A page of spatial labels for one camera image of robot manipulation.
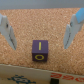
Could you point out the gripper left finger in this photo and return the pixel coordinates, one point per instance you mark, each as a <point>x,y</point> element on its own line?
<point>7,31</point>

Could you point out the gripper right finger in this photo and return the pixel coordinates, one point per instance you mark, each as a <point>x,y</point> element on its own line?
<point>70,33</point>

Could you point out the purple block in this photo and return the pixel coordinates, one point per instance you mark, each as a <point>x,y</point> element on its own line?
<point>40,51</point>

